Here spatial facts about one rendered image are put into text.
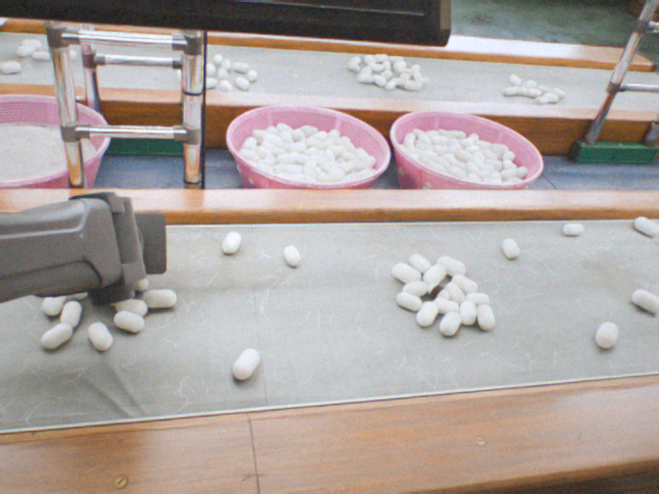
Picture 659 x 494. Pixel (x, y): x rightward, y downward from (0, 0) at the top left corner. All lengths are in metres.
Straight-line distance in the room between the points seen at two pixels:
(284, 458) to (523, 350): 0.32
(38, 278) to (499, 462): 0.41
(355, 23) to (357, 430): 0.37
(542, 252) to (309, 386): 0.43
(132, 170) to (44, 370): 0.49
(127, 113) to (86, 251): 0.69
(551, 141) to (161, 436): 1.03
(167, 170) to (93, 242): 0.63
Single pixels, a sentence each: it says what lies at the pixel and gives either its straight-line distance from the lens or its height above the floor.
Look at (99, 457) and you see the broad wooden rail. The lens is 0.54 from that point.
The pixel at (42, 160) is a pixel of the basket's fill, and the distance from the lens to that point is 0.96.
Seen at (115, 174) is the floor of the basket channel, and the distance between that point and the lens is 1.03.
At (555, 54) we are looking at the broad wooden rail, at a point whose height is 0.76.
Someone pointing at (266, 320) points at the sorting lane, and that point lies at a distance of 0.67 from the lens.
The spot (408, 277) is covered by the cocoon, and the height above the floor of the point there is 0.75.
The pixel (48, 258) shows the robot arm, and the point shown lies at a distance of 0.37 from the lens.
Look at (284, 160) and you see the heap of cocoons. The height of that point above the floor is 0.74.
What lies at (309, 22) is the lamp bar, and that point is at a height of 1.06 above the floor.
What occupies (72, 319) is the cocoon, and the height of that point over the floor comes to 0.76.
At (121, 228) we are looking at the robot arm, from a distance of 0.47.
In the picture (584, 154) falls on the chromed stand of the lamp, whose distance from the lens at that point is 1.36.
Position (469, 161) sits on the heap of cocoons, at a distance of 1.09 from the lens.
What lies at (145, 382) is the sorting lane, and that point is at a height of 0.74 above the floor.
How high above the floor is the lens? 1.21
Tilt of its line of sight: 37 degrees down
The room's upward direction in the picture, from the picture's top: 10 degrees clockwise
